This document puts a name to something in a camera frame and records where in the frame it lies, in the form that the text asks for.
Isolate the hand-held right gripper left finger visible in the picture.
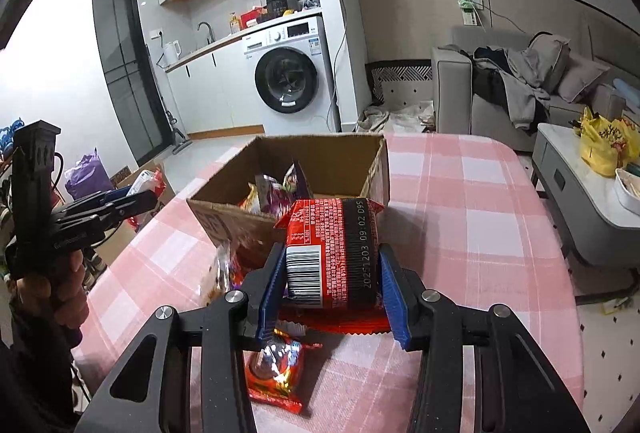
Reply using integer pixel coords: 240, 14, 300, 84
75, 242, 289, 433

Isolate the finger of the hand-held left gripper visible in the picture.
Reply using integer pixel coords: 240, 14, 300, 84
66, 189, 134, 215
94, 190, 159, 227

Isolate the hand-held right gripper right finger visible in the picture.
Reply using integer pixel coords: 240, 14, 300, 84
377, 243, 593, 433

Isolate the clear biscuit packet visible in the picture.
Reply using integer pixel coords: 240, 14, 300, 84
200, 240, 246, 306

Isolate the shiny red snack packet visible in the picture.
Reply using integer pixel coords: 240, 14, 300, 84
247, 328, 323, 415

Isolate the crispy noodle snack packet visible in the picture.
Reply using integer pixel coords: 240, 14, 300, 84
239, 183, 263, 214

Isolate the purple grape candy packet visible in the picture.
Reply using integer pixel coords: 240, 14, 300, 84
255, 163, 313, 216

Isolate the brown cardboard box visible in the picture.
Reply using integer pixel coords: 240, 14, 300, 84
186, 133, 391, 269

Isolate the person's left forearm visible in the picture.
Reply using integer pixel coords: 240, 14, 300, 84
0, 298, 83, 433

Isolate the person's left hand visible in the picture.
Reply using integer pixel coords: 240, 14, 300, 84
10, 252, 91, 349

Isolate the red white plastic bag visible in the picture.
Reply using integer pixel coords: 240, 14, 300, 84
127, 168, 167, 231

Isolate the purple plastic bag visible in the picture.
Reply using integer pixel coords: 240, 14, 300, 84
65, 148, 113, 201

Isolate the cardboard box with print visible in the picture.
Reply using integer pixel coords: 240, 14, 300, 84
95, 163, 176, 264

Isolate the blue cloth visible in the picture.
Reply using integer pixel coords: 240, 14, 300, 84
0, 118, 25, 150

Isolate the floor mop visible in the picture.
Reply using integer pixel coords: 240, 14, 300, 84
145, 46, 193, 156

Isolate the black framed glass door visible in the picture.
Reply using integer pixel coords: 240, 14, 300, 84
91, 0, 168, 164

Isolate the white lower kitchen cabinet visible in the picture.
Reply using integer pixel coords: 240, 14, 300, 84
165, 33, 266, 139

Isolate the beige cloth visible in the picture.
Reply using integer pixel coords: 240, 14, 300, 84
356, 100, 435, 134

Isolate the white washing machine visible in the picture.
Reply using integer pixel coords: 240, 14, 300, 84
242, 16, 341, 134

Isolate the white coffee table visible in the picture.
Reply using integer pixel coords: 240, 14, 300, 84
531, 122, 640, 269

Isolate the grey sofa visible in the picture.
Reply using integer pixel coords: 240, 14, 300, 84
431, 26, 640, 154

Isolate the red box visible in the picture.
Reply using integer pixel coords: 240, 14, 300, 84
240, 7, 268, 30

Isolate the black clothing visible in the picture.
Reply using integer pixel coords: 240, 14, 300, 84
472, 46, 511, 104

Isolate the grey garment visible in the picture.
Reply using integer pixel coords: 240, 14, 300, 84
500, 48, 551, 129

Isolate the black pressure cooker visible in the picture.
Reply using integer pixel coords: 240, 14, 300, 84
265, 0, 303, 19

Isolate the white food container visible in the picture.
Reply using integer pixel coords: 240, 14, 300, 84
614, 167, 640, 216

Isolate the yellow plastic bag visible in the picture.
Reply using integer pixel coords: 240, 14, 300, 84
579, 106, 640, 178

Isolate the grey pillow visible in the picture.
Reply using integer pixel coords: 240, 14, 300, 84
557, 58, 611, 104
527, 32, 571, 94

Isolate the wall socket with plug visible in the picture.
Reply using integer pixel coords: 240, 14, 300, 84
457, 0, 485, 26

